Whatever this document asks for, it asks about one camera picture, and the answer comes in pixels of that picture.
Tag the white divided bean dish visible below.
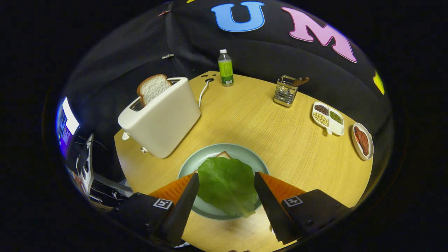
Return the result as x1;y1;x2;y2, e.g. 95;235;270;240
312;101;345;136

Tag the pale green plate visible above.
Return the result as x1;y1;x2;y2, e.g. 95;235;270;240
178;143;270;220

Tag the white toaster cable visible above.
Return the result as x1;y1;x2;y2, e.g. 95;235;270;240
198;78;215;108

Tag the brown meat steak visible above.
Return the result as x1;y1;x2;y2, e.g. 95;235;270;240
354;126;369;156

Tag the green lettuce leaf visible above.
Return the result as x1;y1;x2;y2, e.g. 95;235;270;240
197;156;263;218

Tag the black backdrop cloth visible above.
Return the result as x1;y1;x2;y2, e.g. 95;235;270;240
63;0;392;175

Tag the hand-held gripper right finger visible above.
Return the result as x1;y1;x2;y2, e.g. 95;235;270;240
254;171;352;245

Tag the metal wire utensil holder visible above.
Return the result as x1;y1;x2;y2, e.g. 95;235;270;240
273;75;299;107

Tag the white meat plate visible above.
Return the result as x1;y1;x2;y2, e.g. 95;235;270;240
351;122;374;161

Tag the green label drink bottle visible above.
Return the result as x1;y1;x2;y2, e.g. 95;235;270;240
218;49;234;87

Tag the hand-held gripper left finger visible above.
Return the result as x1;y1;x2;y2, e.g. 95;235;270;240
108;171;200;247

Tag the white toaster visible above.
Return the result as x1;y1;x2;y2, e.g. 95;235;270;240
118;77;201;159

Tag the computer monitor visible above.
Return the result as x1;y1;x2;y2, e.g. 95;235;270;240
56;97;80;160

